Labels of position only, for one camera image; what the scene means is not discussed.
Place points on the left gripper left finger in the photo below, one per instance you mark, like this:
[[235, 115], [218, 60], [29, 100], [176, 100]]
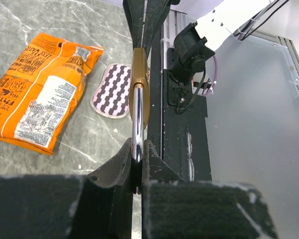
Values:
[[94, 206]]

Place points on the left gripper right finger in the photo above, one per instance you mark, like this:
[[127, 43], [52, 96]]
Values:
[[175, 209]]

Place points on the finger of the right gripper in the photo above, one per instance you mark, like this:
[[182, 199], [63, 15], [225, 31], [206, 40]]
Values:
[[134, 12], [156, 13]]

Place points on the large brass long-shackle padlock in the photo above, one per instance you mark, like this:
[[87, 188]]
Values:
[[139, 103]]

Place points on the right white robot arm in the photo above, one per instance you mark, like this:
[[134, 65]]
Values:
[[194, 45]]

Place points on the purple wavy sponge pad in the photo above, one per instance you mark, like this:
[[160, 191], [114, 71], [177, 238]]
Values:
[[111, 99]]

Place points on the orange kettle chip bag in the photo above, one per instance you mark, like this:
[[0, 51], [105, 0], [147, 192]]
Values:
[[41, 89]]

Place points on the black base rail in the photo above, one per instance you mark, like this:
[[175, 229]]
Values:
[[179, 139]]

